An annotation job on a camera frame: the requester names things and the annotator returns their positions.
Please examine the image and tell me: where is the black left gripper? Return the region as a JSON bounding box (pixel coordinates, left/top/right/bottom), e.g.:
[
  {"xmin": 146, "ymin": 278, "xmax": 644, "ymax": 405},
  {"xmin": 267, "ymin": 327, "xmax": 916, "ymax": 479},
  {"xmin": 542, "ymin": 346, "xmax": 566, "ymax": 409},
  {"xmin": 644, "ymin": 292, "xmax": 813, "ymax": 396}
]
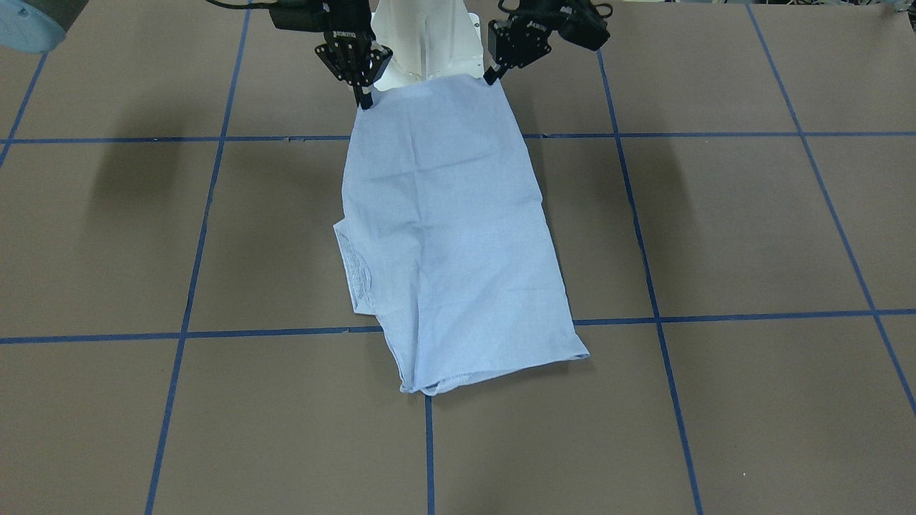
[{"xmin": 484, "ymin": 1, "xmax": 614, "ymax": 85}]

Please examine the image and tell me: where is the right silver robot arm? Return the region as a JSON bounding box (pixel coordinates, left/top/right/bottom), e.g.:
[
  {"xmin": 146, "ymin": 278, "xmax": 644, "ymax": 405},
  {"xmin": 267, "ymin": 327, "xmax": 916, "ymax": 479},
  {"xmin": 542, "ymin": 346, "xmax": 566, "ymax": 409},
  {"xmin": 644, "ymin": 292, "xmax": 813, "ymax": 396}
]
[{"xmin": 1, "ymin": 1, "xmax": 394, "ymax": 109}]

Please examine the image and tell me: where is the light blue striped shirt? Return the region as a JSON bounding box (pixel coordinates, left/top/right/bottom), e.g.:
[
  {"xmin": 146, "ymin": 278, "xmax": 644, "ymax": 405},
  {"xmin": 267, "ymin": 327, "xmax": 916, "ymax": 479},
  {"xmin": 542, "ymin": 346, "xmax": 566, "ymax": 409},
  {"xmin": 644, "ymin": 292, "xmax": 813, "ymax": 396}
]
[{"xmin": 333, "ymin": 75, "xmax": 589, "ymax": 396}]

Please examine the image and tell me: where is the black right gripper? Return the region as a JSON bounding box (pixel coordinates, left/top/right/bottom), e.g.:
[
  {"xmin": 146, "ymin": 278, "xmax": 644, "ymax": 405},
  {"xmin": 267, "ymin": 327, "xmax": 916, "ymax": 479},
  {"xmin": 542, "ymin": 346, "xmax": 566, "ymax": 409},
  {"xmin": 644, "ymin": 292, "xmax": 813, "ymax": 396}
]
[{"xmin": 269, "ymin": 1, "xmax": 394, "ymax": 110}]

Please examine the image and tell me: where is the white pedestal column base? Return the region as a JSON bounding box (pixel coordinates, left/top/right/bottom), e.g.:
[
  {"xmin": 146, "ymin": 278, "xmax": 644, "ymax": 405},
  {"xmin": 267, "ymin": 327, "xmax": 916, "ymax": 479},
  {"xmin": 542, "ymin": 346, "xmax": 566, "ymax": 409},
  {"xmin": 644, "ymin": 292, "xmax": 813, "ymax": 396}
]
[{"xmin": 371, "ymin": 1, "xmax": 484, "ymax": 91}]

